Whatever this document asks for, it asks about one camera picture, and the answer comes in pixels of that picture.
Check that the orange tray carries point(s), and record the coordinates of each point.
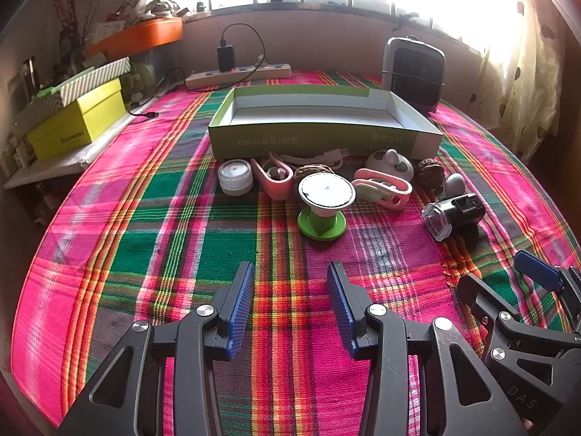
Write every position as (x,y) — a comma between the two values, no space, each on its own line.
(145,36)

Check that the white side shelf board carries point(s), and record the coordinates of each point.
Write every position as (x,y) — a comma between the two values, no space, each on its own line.
(59,166)

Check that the green white striped box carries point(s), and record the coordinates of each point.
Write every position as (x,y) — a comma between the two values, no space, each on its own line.
(77,86)

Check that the small white plug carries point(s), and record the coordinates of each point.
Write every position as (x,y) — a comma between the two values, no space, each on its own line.
(260,60)

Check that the green and white cardboard box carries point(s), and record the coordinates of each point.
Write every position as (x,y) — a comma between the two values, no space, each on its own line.
(317,141)

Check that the brown walnut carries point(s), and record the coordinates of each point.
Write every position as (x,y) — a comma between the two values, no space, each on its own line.
(311,172)
(429,172)

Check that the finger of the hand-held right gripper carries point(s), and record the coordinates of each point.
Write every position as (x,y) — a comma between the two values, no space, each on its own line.
(538,271)
(481,299)

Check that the beige power strip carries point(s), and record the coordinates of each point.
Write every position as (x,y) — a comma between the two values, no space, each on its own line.
(218,78)

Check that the cream dotted curtain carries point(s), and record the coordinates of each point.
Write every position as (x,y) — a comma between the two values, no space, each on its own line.
(526,77)

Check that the black charger adapter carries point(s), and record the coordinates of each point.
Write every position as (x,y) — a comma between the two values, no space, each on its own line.
(225,58)

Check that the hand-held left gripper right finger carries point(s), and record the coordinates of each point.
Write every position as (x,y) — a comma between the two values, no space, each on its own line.
(340,309)

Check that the black flashlight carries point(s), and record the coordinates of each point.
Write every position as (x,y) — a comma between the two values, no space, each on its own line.
(460,211)

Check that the green and white spool stand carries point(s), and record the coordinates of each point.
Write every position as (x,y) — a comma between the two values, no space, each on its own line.
(323,193)

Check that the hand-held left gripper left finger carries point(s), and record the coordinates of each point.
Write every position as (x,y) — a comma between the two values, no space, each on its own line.
(240,309)

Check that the white mushroom-shaped knob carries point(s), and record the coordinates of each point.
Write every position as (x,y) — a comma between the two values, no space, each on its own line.
(454,185)

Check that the yellow cardboard box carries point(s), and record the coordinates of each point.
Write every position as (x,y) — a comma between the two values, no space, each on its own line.
(77,122)

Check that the small white round jar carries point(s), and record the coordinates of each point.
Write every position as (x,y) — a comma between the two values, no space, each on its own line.
(234,177)

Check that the pink ear-hook clip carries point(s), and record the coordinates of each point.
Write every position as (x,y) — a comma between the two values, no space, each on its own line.
(386,190)
(277,186)

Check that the white panda-face round gadget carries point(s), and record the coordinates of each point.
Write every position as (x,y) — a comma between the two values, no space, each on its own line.
(386,161)

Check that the grey space heater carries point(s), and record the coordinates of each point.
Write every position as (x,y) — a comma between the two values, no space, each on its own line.
(415,72)

